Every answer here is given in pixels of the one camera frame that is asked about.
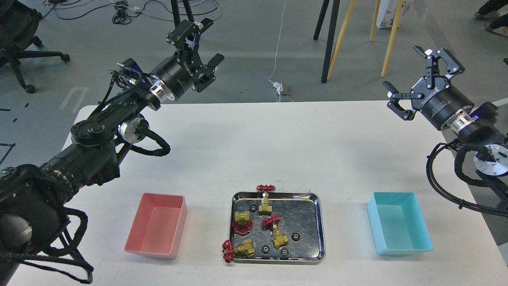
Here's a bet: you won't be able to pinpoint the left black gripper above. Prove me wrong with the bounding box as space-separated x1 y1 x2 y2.
151 18 225 101

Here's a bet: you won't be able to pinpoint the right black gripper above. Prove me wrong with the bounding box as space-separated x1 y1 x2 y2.
383 45 475 131

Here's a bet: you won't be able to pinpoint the brass valve red handle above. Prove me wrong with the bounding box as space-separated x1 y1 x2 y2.
262 213 289 249
256 185 276 216
231 211 253 236

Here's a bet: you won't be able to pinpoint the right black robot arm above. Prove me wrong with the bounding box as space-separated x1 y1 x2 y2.
383 46 508 217

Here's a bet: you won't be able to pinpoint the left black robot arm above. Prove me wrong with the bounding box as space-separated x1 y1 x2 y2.
0 18 224 286

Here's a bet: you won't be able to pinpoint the white cardboard box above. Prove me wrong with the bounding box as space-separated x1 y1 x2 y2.
376 0 414 29

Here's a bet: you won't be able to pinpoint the blue plastic box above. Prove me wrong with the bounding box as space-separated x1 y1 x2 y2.
367 192 433 255

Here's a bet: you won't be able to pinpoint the pink plastic box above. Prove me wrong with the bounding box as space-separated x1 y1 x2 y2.
124 193 187 259

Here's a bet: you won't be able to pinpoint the brass valve bottom left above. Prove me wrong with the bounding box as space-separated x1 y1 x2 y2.
221 239 256 263

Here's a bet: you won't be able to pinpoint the black tripod legs left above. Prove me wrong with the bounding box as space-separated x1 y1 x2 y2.
171 0 195 28

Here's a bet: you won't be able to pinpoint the yellow wooden leg right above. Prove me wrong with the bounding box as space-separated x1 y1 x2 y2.
381 0 404 77

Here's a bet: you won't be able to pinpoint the yellow wooden leg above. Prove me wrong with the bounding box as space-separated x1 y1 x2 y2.
381 0 404 77
369 0 381 42
327 0 356 79

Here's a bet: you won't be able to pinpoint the yellow wooden leg middle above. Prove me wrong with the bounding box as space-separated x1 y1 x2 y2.
369 0 381 42

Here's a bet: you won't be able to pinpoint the yellow wooden leg left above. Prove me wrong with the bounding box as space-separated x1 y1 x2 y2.
327 0 356 79

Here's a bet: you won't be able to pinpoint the black stand leg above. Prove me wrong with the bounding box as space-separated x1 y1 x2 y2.
313 0 341 84

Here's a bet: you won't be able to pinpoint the black office chair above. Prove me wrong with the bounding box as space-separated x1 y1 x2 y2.
0 0 70 94

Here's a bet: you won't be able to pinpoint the metal tray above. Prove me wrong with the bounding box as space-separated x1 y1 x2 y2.
229 191 325 264

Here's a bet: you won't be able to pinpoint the black floor cables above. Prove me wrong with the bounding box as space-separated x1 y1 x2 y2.
43 0 221 25

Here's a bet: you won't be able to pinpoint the white cable with plug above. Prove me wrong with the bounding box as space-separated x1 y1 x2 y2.
267 0 287 102

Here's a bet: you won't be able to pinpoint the brass valve top red handle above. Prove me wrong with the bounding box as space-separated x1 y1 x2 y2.
256 185 276 216

